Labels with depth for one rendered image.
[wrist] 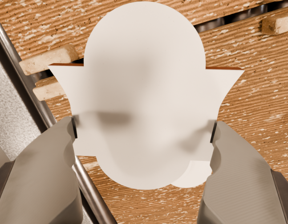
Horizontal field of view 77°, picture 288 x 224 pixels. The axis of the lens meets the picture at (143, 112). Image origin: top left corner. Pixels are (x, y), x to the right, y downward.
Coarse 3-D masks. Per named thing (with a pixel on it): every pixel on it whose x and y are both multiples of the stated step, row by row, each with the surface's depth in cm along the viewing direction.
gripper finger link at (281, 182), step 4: (272, 172) 8; (276, 172) 8; (280, 172) 8; (272, 176) 8; (276, 176) 8; (280, 176) 8; (276, 180) 7; (280, 180) 7; (284, 180) 7; (276, 184) 7; (280, 184) 7; (284, 184) 7; (276, 188) 7; (280, 188) 7; (284, 188) 7; (280, 192) 7; (284, 192) 7; (280, 196) 7; (284, 196) 7; (280, 200) 7; (284, 200) 7; (284, 204) 6; (284, 208) 6; (284, 212) 6; (284, 216) 6
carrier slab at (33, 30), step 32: (0, 0) 19; (32, 0) 19; (64, 0) 19; (96, 0) 19; (128, 0) 19; (160, 0) 19; (192, 0) 19; (224, 0) 19; (256, 0) 19; (32, 32) 20; (64, 32) 20
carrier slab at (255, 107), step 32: (224, 32) 20; (256, 32) 20; (224, 64) 22; (256, 64) 22; (64, 96) 24; (256, 96) 24; (256, 128) 26; (96, 160) 29; (128, 192) 33; (160, 192) 33; (192, 192) 33
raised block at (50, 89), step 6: (42, 84) 22; (48, 84) 21; (54, 84) 21; (60, 84) 20; (36, 90) 21; (42, 90) 21; (48, 90) 21; (54, 90) 21; (60, 90) 21; (42, 96) 21; (48, 96) 21; (54, 96) 21
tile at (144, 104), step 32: (96, 32) 10; (128, 32) 10; (160, 32) 10; (192, 32) 10; (64, 64) 11; (96, 64) 11; (128, 64) 11; (160, 64) 11; (192, 64) 11; (96, 96) 12; (128, 96) 12; (160, 96) 12; (192, 96) 12; (224, 96) 11; (96, 128) 13; (128, 128) 13; (160, 128) 13; (192, 128) 13; (128, 160) 14; (160, 160) 14
